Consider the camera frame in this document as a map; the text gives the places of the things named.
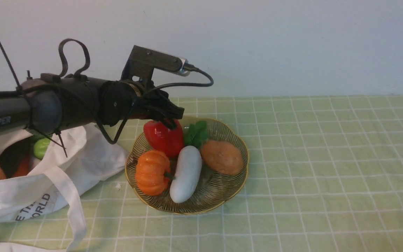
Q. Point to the white toy radish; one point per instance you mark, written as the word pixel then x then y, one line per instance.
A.
pixel 189 164

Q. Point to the dark purple toy eggplant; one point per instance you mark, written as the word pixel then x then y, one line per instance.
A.
pixel 11 157

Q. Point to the gold wire basket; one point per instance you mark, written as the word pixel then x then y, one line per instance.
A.
pixel 213 188

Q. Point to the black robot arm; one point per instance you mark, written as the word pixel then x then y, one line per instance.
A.
pixel 45 108

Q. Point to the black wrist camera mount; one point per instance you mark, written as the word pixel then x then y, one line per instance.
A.
pixel 143 61

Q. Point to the white cloth tote bag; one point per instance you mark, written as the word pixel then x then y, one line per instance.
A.
pixel 60 178

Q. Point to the green checked tablecloth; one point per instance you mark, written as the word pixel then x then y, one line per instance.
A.
pixel 325 175

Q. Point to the green toy vegetable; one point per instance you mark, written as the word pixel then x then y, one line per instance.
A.
pixel 40 147

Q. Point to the red toy bell pepper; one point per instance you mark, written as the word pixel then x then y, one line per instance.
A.
pixel 160 138

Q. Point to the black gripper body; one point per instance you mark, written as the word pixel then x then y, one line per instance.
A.
pixel 122 100

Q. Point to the brown toy potato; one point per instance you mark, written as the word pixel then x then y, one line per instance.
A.
pixel 222 157

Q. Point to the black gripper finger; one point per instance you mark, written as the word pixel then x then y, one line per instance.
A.
pixel 170 123

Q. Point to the orange toy pumpkin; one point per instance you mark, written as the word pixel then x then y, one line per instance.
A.
pixel 153 173

